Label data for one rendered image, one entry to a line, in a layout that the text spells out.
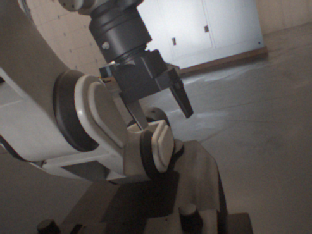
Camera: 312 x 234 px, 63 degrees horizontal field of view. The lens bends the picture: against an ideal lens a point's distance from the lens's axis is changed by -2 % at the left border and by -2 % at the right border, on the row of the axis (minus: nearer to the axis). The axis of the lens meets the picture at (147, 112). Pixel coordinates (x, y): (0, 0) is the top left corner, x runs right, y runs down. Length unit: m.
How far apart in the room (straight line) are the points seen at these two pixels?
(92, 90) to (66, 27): 9.80
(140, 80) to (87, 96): 0.09
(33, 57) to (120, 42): 0.13
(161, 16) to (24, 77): 4.12
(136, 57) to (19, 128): 0.21
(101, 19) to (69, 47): 9.78
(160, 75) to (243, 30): 3.96
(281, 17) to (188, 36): 4.92
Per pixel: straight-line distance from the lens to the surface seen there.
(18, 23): 0.41
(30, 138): 0.44
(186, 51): 4.37
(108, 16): 0.42
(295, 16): 8.95
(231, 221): 0.58
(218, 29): 4.33
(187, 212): 0.55
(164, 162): 0.73
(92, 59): 9.82
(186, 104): 0.43
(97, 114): 0.41
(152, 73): 0.42
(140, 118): 0.50
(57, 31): 10.44
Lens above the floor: 0.57
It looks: 13 degrees down
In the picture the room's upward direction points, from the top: 17 degrees counter-clockwise
